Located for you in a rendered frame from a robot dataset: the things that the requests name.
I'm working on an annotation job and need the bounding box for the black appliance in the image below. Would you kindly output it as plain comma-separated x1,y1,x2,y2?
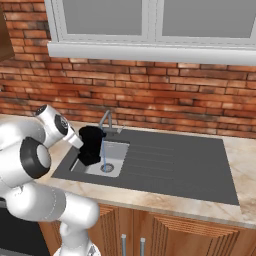
0,197,52,256

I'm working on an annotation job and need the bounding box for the wooden cupboard door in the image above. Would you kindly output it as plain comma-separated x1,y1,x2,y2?
38,202,135,256
132,209,256,256

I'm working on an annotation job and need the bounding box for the white framed window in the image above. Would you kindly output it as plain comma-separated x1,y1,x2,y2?
44,0,256,51

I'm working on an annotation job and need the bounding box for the grey metal faucet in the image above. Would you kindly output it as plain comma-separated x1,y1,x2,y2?
98,109,126,136

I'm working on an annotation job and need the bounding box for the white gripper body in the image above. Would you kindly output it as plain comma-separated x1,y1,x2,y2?
67,127,85,150

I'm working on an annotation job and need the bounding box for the brown wall cupboard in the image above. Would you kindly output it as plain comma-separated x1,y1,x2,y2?
0,5,16,63

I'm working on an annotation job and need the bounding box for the dark grey sink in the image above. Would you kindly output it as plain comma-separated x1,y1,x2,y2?
51,127,241,207

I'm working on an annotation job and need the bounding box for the blue water stream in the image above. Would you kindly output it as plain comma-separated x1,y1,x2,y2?
101,133,108,173

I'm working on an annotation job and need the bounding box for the black jug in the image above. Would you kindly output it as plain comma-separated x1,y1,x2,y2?
77,124,108,167

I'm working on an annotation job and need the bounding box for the white window sill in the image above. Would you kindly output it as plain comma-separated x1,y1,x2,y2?
47,41,256,67

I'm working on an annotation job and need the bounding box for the silver cupboard door handle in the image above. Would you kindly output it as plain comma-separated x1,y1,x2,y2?
120,233,128,256
139,237,147,256

